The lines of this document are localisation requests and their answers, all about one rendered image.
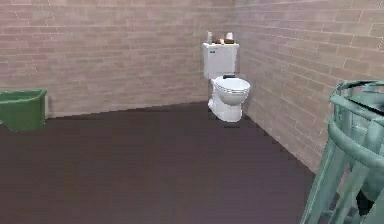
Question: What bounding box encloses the white toilet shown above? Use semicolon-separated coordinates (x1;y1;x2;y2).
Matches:
201;41;252;123

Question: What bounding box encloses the teal metal stand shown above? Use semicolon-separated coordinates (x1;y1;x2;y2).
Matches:
299;79;384;224

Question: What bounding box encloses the green bathtub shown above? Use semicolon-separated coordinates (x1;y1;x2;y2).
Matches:
0;88;48;133

